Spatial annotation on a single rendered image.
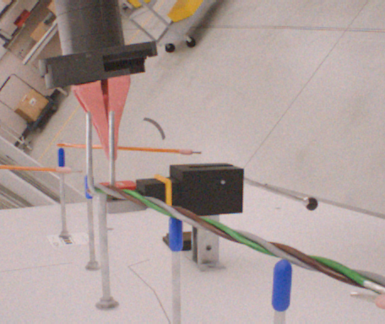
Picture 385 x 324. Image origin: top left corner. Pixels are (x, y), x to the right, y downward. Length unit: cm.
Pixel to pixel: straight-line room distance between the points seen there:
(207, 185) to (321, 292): 13
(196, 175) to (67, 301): 15
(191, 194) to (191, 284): 8
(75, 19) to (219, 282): 25
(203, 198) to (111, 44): 15
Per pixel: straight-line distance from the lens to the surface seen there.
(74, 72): 41
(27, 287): 41
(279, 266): 19
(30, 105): 769
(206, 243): 44
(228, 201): 42
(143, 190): 41
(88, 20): 42
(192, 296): 38
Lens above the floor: 136
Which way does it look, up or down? 29 degrees down
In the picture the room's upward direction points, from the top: 52 degrees counter-clockwise
